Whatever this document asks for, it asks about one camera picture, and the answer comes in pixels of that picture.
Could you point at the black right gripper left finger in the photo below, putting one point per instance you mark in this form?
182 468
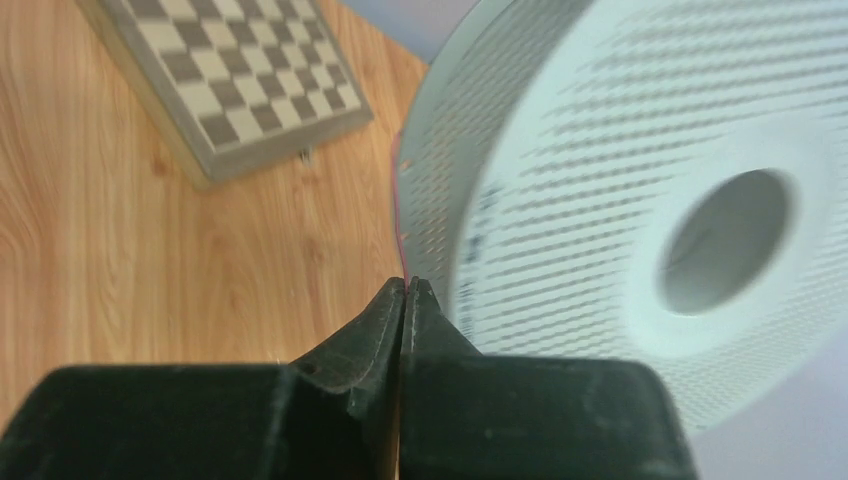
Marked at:
344 407

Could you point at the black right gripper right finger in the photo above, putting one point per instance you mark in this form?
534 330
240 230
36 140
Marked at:
429 416

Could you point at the wooden chessboard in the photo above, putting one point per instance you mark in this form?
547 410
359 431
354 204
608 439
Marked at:
232 86

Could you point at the white plastic cable spool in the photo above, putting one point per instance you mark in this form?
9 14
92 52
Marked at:
657 181

